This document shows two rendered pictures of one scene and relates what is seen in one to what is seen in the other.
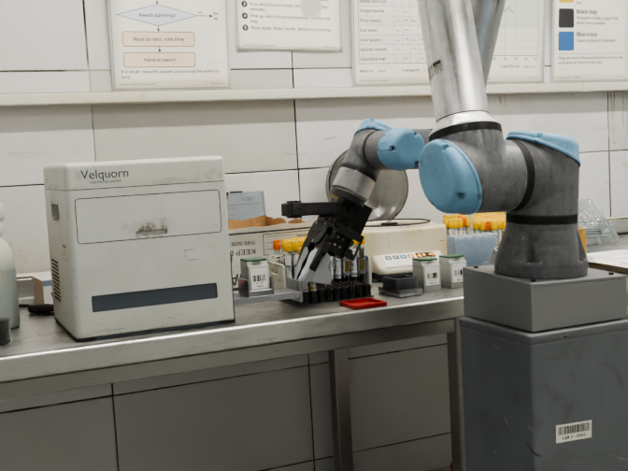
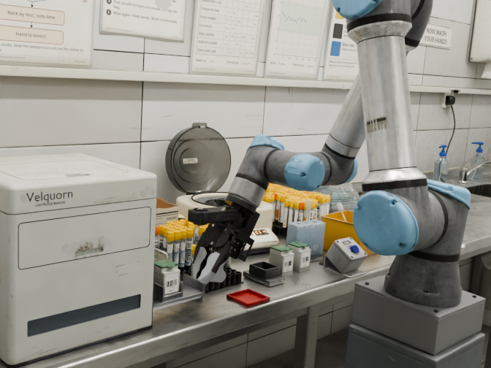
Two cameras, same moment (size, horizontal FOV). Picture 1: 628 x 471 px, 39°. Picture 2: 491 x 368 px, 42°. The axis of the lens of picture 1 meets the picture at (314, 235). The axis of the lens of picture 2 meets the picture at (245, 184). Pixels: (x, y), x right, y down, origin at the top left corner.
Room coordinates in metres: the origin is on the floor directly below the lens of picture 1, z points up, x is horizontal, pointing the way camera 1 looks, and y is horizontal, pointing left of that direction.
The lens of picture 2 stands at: (0.47, 0.41, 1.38)
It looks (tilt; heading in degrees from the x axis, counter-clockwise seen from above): 11 degrees down; 339
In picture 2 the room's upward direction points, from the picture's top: 4 degrees clockwise
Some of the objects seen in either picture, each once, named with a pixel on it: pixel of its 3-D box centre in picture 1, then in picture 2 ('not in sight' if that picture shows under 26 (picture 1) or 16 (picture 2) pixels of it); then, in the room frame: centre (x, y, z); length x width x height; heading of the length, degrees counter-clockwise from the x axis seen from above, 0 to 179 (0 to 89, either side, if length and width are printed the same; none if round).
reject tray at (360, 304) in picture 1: (363, 303); (248, 297); (1.69, -0.09, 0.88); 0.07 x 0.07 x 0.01; 24
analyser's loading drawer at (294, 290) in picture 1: (244, 292); (155, 294); (1.64, 0.13, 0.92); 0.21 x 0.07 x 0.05; 114
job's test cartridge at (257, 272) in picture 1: (254, 277); (164, 280); (1.65, 0.11, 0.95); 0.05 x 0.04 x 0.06; 24
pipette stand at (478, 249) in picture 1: (472, 257); (305, 240); (1.95, -0.35, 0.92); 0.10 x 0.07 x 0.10; 106
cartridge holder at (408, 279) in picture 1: (399, 285); (264, 272); (1.81, -0.17, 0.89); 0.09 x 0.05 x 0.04; 24
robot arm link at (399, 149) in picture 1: (402, 149); (299, 170); (1.66, -0.17, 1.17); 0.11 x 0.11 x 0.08; 24
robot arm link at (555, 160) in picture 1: (538, 172); (434, 213); (1.47, -0.37, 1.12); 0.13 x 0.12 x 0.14; 114
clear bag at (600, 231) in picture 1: (579, 219); (335, 188); (2.56, -0.77, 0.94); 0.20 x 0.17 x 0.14; 97
